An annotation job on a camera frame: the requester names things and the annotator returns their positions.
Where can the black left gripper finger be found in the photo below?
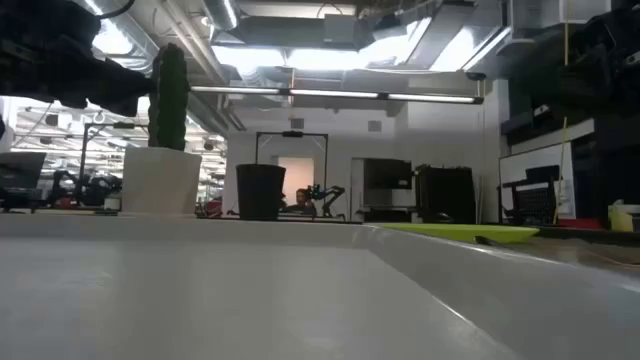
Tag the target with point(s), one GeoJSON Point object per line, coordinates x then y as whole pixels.
{"type": "Point", "coordinates": [120, 107]}
{"type": "Point", "coordinates": [130, 86]}

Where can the black cup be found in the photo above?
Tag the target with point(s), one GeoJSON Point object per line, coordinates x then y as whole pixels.
{"type": "Point", "coordinates": [260, 192]}

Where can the lime green plate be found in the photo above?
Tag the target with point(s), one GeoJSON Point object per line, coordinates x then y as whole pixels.
{"type": "Point", "coordinates": [465, 232]}

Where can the black background robot arm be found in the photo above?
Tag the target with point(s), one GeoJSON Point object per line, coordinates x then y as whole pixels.
{"type": "Point", "coordinates": [330, 192]}

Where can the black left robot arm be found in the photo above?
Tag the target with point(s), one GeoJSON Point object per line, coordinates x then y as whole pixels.
{"type": "Point", "coordinates": [45, 20]}

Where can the green cactus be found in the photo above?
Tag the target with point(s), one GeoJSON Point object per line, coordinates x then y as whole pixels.
{"type": "Point", "coordinates": [170, 100]}

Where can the white hexagonal plant pot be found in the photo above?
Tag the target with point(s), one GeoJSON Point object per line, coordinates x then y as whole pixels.
{"type": "Point", "coordinates": [160, 182]}

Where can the dark computer monitor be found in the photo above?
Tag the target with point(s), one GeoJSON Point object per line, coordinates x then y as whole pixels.
{"type": "Point", "coordinates": [20, 172]}

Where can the whiteboard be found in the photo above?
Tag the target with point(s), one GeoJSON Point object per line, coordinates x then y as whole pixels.
{"type": "Point", "coordinates": [515, 165]}

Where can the yellow-green container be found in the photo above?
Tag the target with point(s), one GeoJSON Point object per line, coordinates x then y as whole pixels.
{"type": "Point", "coordinates": [620, 217]}

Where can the black mesh chair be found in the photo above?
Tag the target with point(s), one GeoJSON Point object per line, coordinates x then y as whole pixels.
{"type": "Point", "coordinates": [535, 200]}

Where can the long tube light fixture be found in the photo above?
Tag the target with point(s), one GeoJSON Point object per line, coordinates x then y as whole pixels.
{"type": "Point", "coordinates": [330, 93]}

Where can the person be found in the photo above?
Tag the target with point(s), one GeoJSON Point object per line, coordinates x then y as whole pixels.
{"type": "Point", "coordinates": [301, 197]}

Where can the black box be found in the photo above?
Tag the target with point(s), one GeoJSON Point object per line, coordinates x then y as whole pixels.
{"type": "Point", "coordinates": [445, 195]}

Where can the black cabinet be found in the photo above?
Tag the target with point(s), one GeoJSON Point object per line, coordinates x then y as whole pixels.
{"type": "Point", "coordinates": [387, 175]}

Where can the black rig frame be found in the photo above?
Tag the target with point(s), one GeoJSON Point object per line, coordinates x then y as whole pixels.
{"type": "Point", "coordinates": [292, 134]}

